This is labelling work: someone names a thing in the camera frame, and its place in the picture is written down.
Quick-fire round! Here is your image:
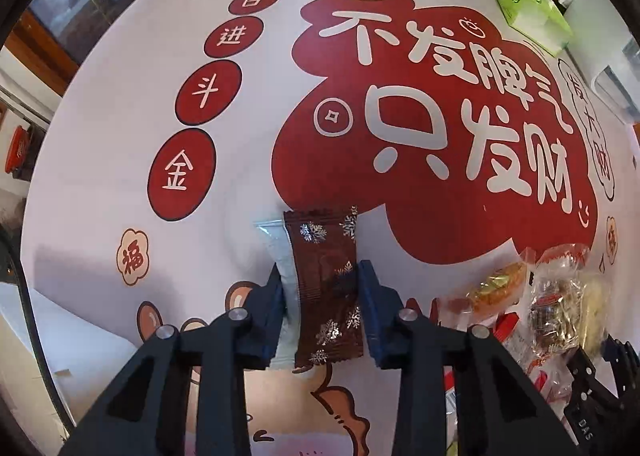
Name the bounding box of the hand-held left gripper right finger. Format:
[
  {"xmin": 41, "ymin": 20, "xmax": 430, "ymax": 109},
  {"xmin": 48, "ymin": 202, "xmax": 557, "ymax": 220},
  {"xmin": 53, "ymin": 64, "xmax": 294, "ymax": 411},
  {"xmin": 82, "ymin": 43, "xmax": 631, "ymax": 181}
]
[{"xmin": 357, "ymin": 260, "xmax": 576, "ymax": 456}]

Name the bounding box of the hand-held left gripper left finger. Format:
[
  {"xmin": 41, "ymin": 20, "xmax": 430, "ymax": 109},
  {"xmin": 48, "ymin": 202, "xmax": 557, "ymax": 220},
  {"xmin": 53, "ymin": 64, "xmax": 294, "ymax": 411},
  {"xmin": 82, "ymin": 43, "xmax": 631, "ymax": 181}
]
[{"xmin": 57, "ymin": 263, "xmax": 288, "ymax": 456}]

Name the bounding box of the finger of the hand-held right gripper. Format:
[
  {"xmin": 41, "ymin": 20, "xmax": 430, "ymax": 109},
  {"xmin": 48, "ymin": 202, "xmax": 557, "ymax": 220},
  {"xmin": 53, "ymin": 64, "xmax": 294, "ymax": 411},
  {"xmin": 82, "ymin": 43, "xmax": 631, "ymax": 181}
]
[{"xmin": 602, "ymin": 335, "xmax": 640, "ymax": 374}]

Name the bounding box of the brown snowflake snack packet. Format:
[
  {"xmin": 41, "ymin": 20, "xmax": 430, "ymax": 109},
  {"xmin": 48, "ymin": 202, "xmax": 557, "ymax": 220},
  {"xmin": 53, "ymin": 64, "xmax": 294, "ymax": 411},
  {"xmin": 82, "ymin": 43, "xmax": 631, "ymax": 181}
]
[{"xmin": 282, "ymin": 206, "xmax": 363, "ymax": 371}]

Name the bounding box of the pale blue snack packet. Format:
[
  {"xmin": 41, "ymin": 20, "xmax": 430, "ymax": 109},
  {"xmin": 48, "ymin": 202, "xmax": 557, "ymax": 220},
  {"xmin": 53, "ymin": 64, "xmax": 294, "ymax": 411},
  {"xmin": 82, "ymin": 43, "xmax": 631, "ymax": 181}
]
[{"xmin": 252, "ymin": 218, "xmax": 301, "ymax": 372}]

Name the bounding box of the red and white cookie packet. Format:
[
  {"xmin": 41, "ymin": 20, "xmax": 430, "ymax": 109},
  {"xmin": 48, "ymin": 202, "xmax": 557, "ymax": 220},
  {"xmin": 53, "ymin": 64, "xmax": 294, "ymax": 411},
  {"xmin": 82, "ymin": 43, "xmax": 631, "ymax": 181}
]
[{"xmin": 487, "ymin": 311, "xmax": 523, "ymax": 341}]

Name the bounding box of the pale yellow snack packet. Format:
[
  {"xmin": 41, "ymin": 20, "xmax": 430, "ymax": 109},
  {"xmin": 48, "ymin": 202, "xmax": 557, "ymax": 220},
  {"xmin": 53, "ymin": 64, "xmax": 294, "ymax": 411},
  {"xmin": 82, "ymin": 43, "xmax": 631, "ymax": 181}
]
[{"xmin": 582, "ymin": 276, "xmax": 615, "ymax": 357}]

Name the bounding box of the clear nut bar packet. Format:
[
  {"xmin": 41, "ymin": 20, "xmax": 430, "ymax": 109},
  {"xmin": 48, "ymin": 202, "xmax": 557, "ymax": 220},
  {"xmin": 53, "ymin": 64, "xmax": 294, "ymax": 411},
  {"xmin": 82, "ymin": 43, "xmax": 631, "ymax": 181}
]
[{"xmin": 527, "ymin": 243, "xmax": 596, "ymax": 362}]

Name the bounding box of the red and white printed tablecloth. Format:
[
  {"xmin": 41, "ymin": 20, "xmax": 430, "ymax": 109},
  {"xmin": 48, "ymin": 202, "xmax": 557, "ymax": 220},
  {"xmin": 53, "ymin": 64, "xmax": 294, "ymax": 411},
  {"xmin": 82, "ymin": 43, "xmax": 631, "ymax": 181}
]
[{"xmin": 20, "ymin": 0, "xmax": 640, "ymax": 456}]

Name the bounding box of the yellow pastry packet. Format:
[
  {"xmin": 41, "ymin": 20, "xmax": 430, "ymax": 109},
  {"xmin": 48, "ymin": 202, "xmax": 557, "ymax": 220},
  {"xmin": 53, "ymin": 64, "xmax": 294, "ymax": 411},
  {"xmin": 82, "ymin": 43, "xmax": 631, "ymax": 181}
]
[{"xmin": 465, "ymin": 248, "xmax": 538, "ymax": 324}]

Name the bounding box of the red object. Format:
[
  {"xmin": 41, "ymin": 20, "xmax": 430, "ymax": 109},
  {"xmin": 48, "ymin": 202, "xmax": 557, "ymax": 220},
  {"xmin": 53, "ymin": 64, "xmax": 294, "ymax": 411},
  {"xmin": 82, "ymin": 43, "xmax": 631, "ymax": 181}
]
[{"xmin": 5, "ymin": 126, "xmax": 32, "ymax": 174}]

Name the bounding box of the white plastic container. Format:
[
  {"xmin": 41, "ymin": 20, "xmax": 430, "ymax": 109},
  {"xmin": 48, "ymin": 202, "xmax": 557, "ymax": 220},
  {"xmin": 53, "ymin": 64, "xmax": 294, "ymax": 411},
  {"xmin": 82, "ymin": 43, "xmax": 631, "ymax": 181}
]
[{"xmin": 562, "ymin": 0, "xmax": 640, "ymax": 124}]

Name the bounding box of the green tissue pack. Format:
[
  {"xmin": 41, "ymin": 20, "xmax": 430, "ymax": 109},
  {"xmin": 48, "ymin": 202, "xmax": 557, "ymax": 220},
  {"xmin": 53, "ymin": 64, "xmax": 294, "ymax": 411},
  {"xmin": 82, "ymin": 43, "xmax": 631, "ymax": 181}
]
[{"xmin": 492, "ymin": 0, "xmax": 573, "ymax": 56}]

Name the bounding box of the wooden framed glass cabinet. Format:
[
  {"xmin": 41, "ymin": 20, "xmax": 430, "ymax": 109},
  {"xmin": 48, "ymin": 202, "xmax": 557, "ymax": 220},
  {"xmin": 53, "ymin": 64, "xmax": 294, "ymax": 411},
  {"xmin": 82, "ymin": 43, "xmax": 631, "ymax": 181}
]
[{"xmin": 10, "ymin": 0, "xmax": 171, "ymax": 81}]

